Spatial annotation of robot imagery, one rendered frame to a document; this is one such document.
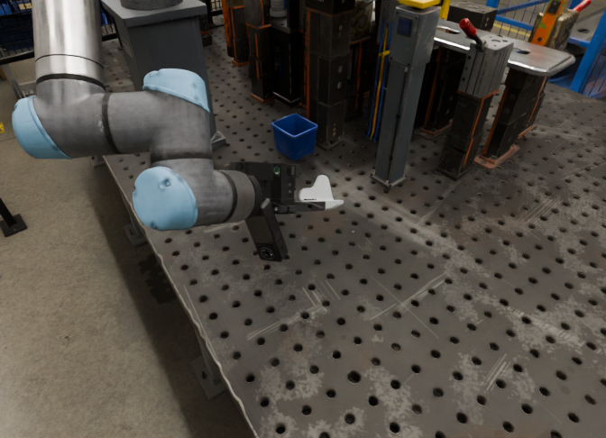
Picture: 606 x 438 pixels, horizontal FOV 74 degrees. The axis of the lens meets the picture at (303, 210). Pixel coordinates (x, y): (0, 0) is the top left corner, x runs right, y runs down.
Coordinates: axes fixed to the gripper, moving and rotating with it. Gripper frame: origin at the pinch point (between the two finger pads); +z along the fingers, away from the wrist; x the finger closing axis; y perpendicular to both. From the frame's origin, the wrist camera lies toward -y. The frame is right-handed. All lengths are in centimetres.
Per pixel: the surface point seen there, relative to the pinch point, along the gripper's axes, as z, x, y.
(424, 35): 21.6, -14.7, 34.8
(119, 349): 22, 94, -60
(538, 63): 50, -35, 33
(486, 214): 45, -25, -4
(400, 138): 33.7, -6.3, 15.0
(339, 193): 31.2, 9.2, 0.9
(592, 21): 287, -54, 116
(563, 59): 55, -39, 35
